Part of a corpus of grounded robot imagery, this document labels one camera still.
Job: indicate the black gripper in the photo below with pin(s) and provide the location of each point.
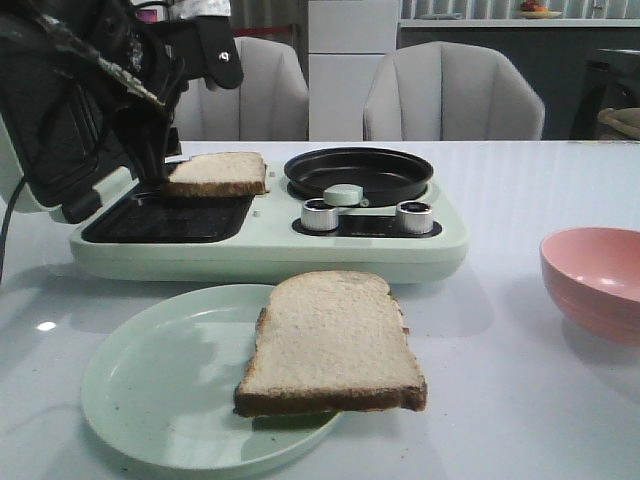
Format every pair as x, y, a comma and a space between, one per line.
136, 71

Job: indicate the white bread slice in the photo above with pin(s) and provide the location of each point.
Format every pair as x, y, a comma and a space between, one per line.
330, 341
218, 175

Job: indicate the mint green sandwich maker lid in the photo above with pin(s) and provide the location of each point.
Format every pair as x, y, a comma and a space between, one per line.
63, 146

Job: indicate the pink plastic bowl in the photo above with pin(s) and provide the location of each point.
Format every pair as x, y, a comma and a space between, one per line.
592, 276

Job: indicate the mint green breakfast maker base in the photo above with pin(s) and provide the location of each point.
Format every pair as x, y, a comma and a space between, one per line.
142, 234

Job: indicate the left grey upholstered chair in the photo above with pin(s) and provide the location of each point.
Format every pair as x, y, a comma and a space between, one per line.
271, 103

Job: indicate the grey upholstered chair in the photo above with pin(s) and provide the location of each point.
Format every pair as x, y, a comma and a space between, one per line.
444, 91
271, 103

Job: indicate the left silver control knob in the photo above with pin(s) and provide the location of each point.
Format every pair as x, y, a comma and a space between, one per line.
318, 216

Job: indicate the silver control knob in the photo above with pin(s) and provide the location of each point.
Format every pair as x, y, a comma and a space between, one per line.
414, 217
318, 216

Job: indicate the white cabinet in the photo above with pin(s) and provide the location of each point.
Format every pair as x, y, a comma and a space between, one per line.
346, 41

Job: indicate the black round frying pan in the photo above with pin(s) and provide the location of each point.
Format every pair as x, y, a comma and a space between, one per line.
386, 176

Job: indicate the mint green round plate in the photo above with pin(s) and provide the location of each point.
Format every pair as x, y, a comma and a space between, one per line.
159, 390

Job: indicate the right silver control knob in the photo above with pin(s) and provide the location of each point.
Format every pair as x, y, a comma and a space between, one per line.
414, 217

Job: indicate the right grey upholstered chair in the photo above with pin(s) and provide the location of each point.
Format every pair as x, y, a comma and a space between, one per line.
444, 91

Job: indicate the fruit plate on counter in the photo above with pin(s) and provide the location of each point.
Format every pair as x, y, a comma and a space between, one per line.
531, 10

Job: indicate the dark appliance at right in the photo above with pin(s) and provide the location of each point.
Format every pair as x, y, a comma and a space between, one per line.
611, 80

